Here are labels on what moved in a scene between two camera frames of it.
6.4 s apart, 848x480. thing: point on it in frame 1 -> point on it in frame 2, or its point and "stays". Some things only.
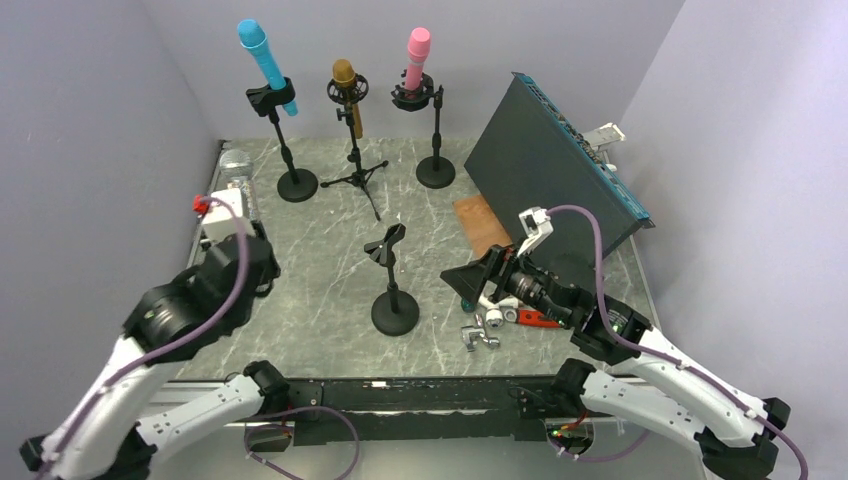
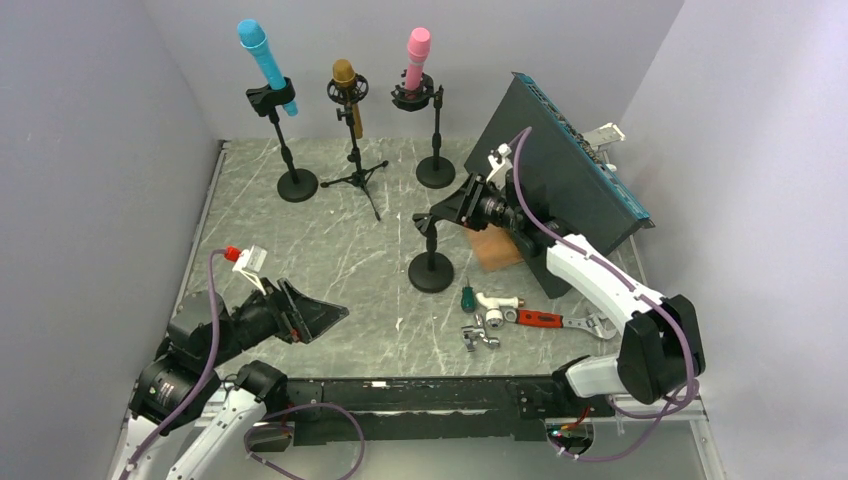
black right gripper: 498,265 -> 463,206
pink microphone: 419,41 stays
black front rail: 424,408 stays
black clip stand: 395,313 -> 429,272
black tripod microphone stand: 351,96 stays
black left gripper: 273,270 -> 307,317
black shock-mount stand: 415,91 stays
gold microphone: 344,75 stays
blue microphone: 253,35 stays
